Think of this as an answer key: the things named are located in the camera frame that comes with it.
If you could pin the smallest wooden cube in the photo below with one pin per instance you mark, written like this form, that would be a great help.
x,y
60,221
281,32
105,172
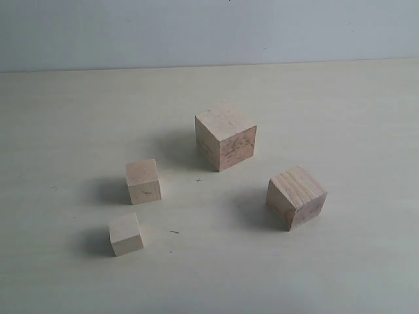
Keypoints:
x,y
125,235

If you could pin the second largest wooden cube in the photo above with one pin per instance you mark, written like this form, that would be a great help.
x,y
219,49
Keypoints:
x,y
295,196

